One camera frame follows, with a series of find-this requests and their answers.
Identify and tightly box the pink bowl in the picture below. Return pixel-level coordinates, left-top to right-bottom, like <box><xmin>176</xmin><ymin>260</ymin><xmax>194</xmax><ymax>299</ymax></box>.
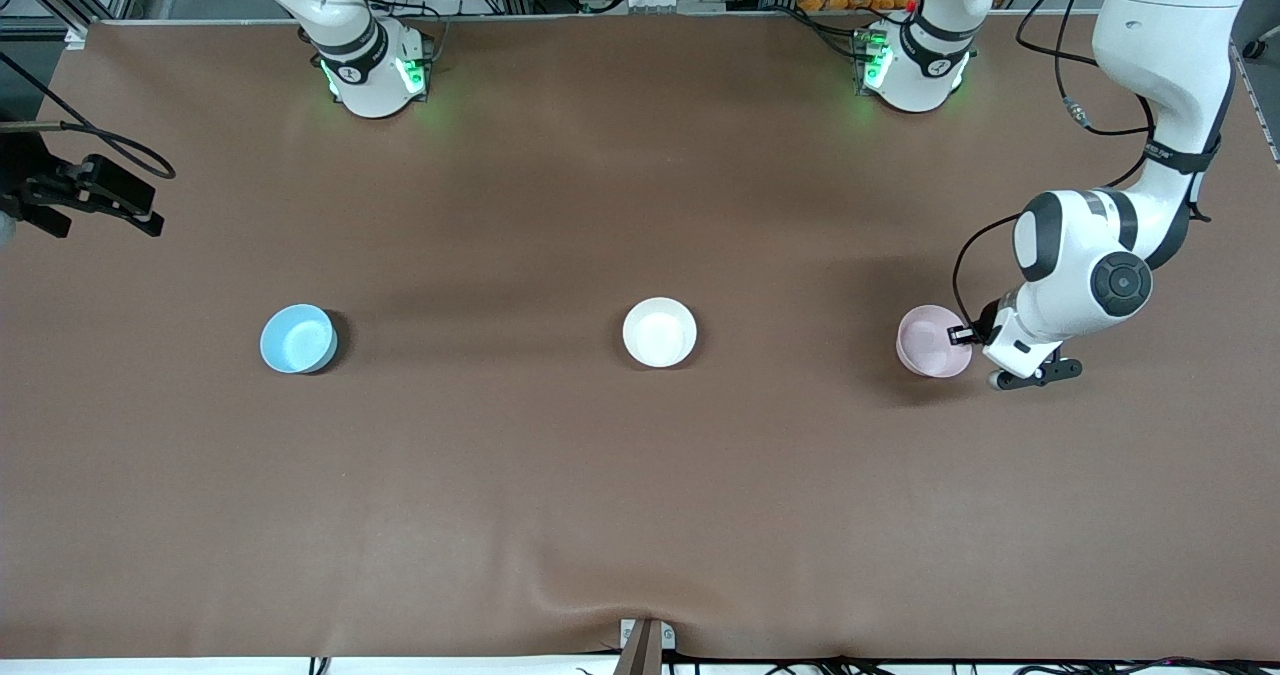
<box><xmin>896</xmin><ymin>305</ymin><xmax>973</xmax><ymax>379</ymax></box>

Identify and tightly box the brown table cover sheet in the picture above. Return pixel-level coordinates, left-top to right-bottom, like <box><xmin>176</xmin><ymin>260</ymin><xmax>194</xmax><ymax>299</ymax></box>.
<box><xmin>0</xmin><ymin>13</ymin><xmax>1280</xmax><ymax>661</ymax></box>

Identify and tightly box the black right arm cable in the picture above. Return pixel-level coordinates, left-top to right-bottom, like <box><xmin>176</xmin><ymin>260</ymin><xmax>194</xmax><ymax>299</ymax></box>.
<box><xmin>0</xmin><ymin>53</ymin><xmax>177</xmax><ymax>179</ymax></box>

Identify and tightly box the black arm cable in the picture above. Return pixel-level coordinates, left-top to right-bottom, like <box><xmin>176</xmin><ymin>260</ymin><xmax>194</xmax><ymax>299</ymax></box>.
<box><xmin>953</xmin><ymin>0</ymin><xmax>1226</xmax><ymax>331</ymax></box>
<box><xmin>0</xmin><ymin>53</ymin><xmax>177</xmax><ymax>179</ymax></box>

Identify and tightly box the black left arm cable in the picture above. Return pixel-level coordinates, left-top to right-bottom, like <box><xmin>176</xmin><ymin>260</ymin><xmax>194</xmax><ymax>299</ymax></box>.
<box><xmin>953</xmin><ymin>0</ymin><xmax>1226</xmax><ymax>331</ymax></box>

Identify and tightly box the blue bowl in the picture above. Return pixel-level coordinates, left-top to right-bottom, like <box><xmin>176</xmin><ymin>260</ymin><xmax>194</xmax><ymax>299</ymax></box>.
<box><xmin>260</xmin><ymin>303</ymin><xmax>339</xmax><ymax>375</ymax></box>

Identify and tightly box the grey metal clamp bracket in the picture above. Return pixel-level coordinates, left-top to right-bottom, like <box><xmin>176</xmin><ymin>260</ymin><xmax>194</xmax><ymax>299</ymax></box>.
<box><xmin>620</xmin><ymin>618</ymin><xmax>677</xmax><ymax>675</ymax></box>

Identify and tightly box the white bowl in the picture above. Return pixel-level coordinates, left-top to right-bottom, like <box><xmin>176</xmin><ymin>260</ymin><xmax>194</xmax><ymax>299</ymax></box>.
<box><xmin>622</xmin><ymin>297</ymin><xmax>698</xmax><ymax>368</ymax></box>

